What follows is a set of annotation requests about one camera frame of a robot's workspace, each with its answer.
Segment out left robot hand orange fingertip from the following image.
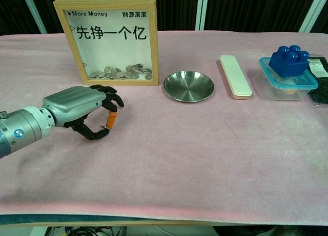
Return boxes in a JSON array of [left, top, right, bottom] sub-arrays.
[[42, 84, 125, 141]]

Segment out pile of coins inside box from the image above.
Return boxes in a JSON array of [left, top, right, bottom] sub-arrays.
[[88, 63, 154, 80]]

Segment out teal cloth under tablecloth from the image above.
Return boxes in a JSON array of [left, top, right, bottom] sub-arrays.
[[0, 213, 165, 225]]

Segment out round stainless steel plate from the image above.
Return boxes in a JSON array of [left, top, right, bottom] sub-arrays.
[[163, 71, 215, 103]]

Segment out pink tablecloth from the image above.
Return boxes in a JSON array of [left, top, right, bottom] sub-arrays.
[[0, 30, 328, 223]]

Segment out white pink pencil case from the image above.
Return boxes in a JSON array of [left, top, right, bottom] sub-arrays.
[[219, 54, 253, 100]]

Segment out clear container blue lid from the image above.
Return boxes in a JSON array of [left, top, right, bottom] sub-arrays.
[[258, 56, 319, 101]]

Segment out blue toy building block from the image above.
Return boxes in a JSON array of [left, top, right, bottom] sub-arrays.
[[268, 45, 310, 78]]

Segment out black gloves in plastic bag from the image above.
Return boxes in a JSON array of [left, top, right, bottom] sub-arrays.
[[306, 53, 328, 109]]

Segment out white metal frame post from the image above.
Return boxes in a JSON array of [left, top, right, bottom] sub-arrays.
[[195, 0, 209, 31], [20, 0, 47, 34], [298, 0, 326, 33]]

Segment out wooden frame money box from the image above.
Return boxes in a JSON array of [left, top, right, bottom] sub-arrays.
[[53, 0, 160, 87]]

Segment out black floor cable tangle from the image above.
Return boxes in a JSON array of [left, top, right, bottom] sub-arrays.
[[46, 225, 125, 236]]

